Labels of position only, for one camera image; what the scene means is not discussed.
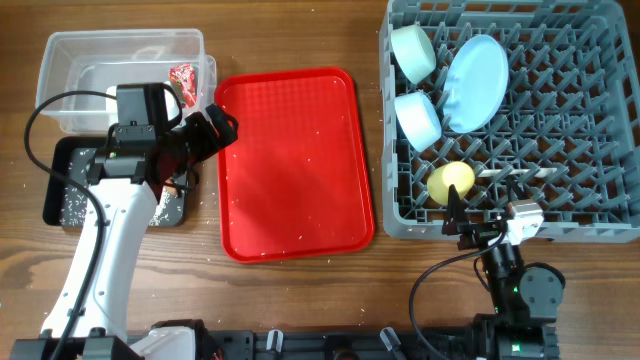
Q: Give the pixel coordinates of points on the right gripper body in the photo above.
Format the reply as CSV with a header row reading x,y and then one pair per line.
x,y
478,235

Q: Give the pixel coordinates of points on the green bowl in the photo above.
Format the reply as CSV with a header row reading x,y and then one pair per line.
x,y
414,52

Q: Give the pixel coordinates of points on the grey dishwasher rack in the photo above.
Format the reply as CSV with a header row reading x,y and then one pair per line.
x,y
572,103

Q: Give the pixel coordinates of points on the orange carrot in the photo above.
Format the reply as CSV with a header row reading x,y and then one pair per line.
x,y
170,192

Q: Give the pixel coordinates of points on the light blue bowl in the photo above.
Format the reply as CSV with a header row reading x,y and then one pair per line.
x,y
418,119

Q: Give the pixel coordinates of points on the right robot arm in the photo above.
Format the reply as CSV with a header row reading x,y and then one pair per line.
x,y
525,296

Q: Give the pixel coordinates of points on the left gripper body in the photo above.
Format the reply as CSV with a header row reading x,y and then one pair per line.
x,y
201,140

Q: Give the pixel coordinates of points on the clear plastic bin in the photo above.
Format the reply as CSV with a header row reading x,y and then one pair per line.
x,y
101,60

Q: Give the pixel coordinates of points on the light blue plate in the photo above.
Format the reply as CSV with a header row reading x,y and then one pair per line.
x,y
476,84

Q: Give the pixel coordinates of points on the black plastic tray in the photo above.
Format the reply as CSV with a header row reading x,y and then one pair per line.
x,y
59,163

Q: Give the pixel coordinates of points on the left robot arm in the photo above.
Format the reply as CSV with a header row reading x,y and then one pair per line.
x,y
124,182

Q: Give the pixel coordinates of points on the white napkin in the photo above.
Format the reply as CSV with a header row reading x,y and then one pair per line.
x,y
173,107

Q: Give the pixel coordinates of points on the red serving tray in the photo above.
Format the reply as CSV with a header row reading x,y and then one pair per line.
x,y
295,182

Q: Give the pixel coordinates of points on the red snack wrapper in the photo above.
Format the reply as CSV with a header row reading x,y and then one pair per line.
x,y
183,79

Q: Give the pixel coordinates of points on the white rice pile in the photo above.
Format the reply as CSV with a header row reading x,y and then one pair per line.
x,y
168,212

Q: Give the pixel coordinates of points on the yellow plastic cup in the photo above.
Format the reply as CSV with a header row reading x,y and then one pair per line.
x,y
456,173

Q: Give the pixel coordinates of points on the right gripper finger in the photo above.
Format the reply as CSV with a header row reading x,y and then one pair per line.
x,y
514,190
455,212

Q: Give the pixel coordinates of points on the white plastic spoon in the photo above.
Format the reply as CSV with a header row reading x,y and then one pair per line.
x,y
539,172

